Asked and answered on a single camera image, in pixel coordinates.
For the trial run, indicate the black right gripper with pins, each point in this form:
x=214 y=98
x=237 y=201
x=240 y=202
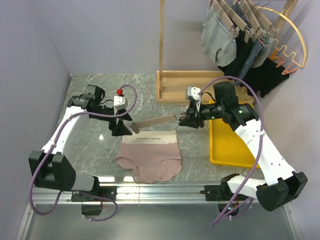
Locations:
x=194 y=119

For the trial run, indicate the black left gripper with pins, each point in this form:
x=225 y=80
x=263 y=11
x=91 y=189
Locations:
x=120 y=129

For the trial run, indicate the beige clip hanger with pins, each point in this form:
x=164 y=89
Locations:
x=136 y=127

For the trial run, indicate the pink and cream underwear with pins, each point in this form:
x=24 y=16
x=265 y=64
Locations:
x=151 y=156

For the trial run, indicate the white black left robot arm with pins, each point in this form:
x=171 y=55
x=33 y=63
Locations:
x=50 y=167

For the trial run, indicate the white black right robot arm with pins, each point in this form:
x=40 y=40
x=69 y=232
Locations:
x=281 y=183

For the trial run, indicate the black hanging underwear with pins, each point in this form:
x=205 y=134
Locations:
x=265 y=78
x=242 y=52

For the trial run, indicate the black rear hanging underwear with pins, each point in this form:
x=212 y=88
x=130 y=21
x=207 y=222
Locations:
x=265 y=78

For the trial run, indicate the beige hanger on grey underwear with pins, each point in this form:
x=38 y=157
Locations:
x=224 y=18

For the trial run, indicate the striped blue hanging underwear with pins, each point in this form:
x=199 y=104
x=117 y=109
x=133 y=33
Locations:
x=259 y=35

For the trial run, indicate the light grey hanging underwear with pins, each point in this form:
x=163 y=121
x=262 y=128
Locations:
x=262 y=55

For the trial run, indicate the orange wavy clip hanger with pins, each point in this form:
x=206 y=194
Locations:
x=284 y=59

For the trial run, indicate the yellow plastic tray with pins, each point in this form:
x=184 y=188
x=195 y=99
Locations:
x=226 y=148

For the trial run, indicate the gold metal arc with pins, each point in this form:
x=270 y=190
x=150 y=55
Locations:
x=297 y=34

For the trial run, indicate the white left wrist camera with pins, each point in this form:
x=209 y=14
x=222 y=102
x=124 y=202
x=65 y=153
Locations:
x=120 y=102

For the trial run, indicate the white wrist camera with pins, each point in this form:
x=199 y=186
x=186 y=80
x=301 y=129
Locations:
x=192 y=94
x=120 y=102

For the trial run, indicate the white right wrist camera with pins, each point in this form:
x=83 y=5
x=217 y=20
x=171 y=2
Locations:
x=192 y=94

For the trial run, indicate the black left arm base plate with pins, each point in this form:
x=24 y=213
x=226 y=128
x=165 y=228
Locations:
x=109 y=192

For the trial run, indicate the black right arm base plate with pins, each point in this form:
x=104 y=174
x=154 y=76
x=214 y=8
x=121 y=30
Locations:
x=217 y=193

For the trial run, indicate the aluminium rail frame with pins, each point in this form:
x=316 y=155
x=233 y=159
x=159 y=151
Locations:
x=172 y=210

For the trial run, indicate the wooden rack upright post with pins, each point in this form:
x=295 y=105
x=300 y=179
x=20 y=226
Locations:
x=161 y=47

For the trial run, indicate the wooden rack right post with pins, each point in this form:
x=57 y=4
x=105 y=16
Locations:
x=286 y=11

